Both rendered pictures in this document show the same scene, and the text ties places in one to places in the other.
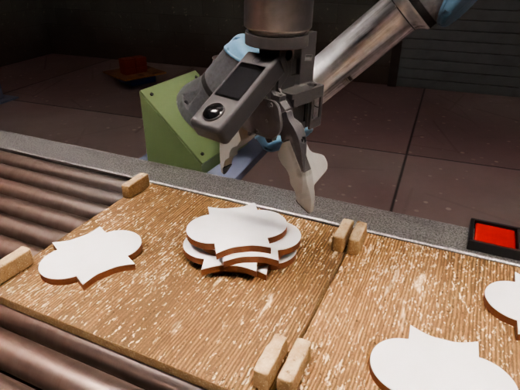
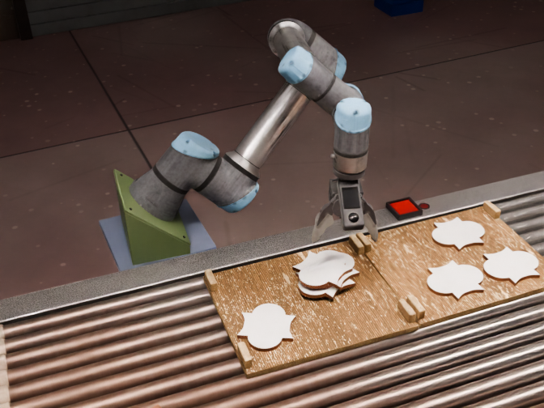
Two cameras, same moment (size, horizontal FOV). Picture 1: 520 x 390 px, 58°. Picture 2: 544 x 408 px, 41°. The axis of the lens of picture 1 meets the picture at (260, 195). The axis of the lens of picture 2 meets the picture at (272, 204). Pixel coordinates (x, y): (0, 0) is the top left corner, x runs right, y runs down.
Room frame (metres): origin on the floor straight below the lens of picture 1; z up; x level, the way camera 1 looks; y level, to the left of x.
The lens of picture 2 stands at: (-0.33, 1.07, 2.09)
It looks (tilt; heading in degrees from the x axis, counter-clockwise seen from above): 34 degrees down; 316
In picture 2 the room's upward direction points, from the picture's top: 2 degrees counter-clockwise
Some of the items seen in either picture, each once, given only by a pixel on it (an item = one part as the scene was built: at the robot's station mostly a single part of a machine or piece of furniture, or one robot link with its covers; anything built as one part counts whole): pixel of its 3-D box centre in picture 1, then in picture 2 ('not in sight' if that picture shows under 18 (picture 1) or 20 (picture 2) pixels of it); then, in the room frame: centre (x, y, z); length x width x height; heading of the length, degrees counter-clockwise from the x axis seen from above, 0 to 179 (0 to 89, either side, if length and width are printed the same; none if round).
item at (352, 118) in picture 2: not in sight; (352, 126); (0.54, -0.02, 1.35); 0.09 x 0.08 x 0.11; 135
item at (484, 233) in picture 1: (494, 238); (404, 209); (0.62, -0.38, 0.92); 0.06 x 0.06 x 0.01; 65
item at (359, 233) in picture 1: (357, 237); (363, 242); (0.59, -0.15, 0.95); 0.06 x 0.02 x 0.03; 156
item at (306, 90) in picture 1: (278, 83); (346, 188); (0.55, -0.02, 1.19); 0.09 x 0.08 x 0.12; 138
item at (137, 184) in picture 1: (135, 185); (210, 280); (0.76, 0.23, 0.95); 0.06 x 0.02 x 0.03; 155
